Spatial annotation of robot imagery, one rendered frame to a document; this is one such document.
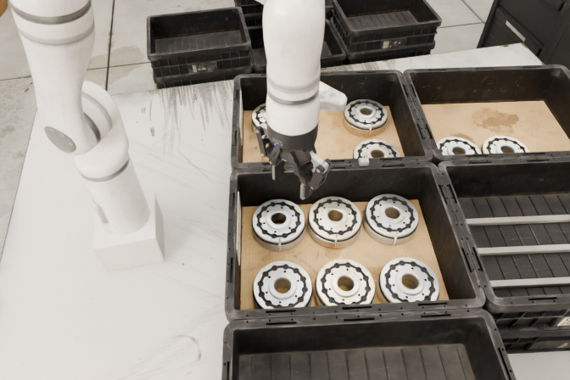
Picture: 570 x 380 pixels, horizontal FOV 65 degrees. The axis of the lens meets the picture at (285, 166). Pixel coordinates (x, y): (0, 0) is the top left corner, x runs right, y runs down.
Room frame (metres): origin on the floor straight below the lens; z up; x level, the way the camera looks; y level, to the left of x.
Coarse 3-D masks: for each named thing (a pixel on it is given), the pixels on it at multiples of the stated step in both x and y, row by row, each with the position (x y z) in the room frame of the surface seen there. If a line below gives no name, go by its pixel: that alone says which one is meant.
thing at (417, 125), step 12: (324, 72) 0.88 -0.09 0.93; (336, 72) 0.88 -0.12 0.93; (348, 72) 0.88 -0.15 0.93; (360, 72) 0.88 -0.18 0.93; (372, 72) 0.89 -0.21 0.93; (384, 72) 0.88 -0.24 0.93; (396, 72) 0.88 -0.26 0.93; (408, 96) 0.79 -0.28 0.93; (408, 108) 0.76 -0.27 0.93; (420, 132) 0.69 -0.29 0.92; (420, 156) 0.61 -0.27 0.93; (432, 156) 0.61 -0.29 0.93; (240, 168) 0.58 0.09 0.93
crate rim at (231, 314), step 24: (264, 168) 0.58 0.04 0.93; (288, 168) 0.58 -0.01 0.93; (336, 168) 0.58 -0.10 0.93; (360, 168) 0.58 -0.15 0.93; (384, 168) 0.58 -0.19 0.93; (408, 168) 0.58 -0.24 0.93; (432, 168) 0.58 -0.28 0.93; (456, 240) 0.42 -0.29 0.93; (480, 288) 0.33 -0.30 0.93; (240, 312) 0.29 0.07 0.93; (264, 312) 0.29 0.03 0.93; (288, 312) 0.29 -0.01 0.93; (312, 312) 0.29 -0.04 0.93; (336, 312) 0.29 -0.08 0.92; (360, 312) 0.29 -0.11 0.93; (384, 312) 0.29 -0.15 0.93
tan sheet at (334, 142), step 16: (320, 112) 0.85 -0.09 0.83; (336, 112) 0.85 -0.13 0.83; (320, 128) 0.80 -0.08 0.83; (336, 128) 0.80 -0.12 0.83; (256, 144) 0.74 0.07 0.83; (320, 144) 0.74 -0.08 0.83; (336, 144) 0.74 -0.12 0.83; (352, 144) 0.74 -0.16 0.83; (400, 144) 0.74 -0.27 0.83; (256, 160) 0.69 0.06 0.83
